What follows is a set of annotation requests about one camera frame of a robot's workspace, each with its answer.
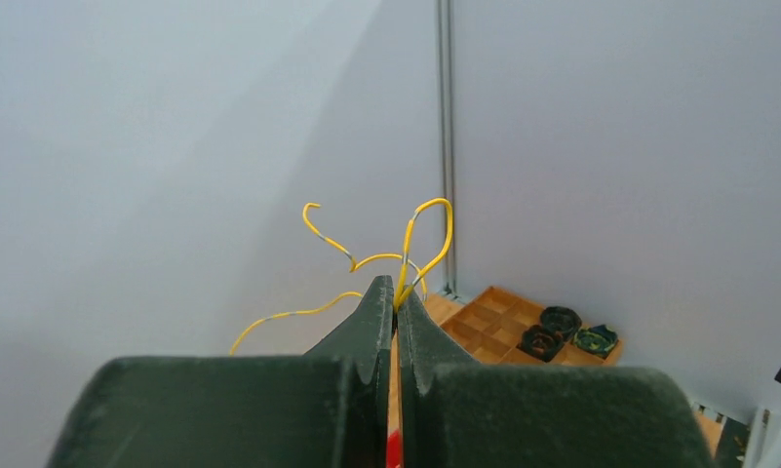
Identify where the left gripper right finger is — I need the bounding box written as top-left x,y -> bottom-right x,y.
396,295 -> 714,467

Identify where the wooden compartment tray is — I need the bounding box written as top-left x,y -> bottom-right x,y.
426,287 -> 624,366

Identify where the right aluminium corner post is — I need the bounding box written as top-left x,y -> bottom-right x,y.
436,0 -> 459,299

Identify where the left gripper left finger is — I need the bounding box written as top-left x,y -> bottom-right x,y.
48,276 -> 394,467

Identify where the red plastic bin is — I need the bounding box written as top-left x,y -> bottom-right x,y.
385,430 -> 403,468

